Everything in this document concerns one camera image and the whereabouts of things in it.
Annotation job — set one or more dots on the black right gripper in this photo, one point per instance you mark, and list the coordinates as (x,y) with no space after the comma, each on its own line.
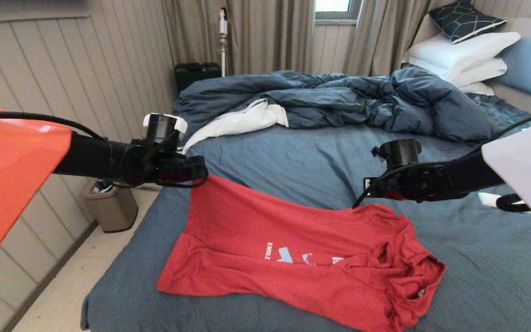
(404,182)

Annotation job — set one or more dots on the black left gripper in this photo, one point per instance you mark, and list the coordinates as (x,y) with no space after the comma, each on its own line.
(173,168)

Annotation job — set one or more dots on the red printed t-shirt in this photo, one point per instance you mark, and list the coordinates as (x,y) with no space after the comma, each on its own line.
(270,230)

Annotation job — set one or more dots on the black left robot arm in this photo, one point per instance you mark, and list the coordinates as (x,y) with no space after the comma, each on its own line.
(12,184)

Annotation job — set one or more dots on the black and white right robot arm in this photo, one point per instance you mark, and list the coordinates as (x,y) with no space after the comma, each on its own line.
(514,166)

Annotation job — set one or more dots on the thin grey metal rod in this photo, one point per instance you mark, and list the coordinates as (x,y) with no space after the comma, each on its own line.
(148,188)

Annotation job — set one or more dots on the brown square trash bin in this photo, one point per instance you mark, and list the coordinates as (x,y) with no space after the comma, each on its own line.
(113,210)

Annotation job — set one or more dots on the black hard-shell suitcase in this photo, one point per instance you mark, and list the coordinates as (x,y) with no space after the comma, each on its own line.
(196,76)

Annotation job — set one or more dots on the dark blue crumpled duvet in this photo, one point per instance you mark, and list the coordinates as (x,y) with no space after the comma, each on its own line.
(339,99)

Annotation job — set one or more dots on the white remote control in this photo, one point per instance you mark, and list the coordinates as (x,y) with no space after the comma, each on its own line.
(489,199)

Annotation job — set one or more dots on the blue-grey bed sheet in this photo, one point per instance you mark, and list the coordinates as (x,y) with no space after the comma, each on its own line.
(477,267)

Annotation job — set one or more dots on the white stick vacuum cleaner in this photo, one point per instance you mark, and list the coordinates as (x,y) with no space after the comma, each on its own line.
(223,27)

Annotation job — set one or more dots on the wide beige curtain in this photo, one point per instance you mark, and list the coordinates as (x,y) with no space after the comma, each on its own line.
(265,37)

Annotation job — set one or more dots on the flat white pillow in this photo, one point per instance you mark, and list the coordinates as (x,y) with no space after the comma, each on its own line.
(476,89)

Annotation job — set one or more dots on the narrow beige curtain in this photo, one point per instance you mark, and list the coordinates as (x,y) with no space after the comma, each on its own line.
(376,37)

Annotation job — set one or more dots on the medium white pillow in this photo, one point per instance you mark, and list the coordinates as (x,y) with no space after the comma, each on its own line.
(480,71)

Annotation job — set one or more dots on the large white pillow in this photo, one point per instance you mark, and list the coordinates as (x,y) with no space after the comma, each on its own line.
(459,53)

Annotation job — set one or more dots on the grey framed window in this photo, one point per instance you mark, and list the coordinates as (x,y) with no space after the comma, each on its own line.
(332,5)

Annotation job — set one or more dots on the dark geometric patterned cushion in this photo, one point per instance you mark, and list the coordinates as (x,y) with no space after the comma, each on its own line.
(461,22)

